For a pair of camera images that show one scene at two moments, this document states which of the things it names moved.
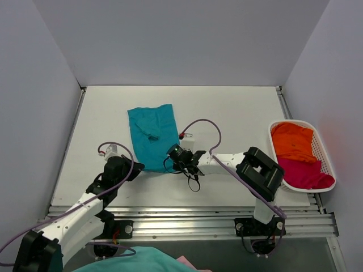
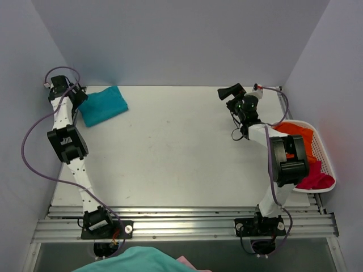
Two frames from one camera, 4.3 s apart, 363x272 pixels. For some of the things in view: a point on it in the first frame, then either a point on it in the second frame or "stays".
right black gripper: (176, 152) to (233, 99)
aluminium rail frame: (212, 224) stays
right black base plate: (250, 226) stays
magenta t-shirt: (304, 174) stays
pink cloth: (184, 259) stays
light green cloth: (145, 259) stays
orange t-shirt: (292, 140) stays
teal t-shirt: (154, 131) to (101, 104)
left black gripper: (134, 167) to (78, 94)
